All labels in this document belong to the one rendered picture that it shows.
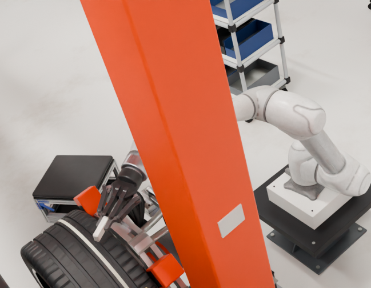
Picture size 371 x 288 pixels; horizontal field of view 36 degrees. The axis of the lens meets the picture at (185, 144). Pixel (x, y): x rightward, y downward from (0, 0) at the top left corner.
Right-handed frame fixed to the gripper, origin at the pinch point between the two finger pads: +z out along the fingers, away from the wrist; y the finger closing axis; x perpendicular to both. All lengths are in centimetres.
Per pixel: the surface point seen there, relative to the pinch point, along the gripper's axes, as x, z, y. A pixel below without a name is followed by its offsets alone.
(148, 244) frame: -13.9, -6.5, -10.3
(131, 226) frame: -14.7, -10.7, -2.0
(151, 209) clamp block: -37.2, -30.4, 3.0
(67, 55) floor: -209, -242, 209
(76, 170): -126, -85, 88
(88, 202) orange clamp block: -18.1, -15.6, 17.1
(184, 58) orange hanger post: 73, -2, -30
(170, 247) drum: -35.0, -17.7, -10.6
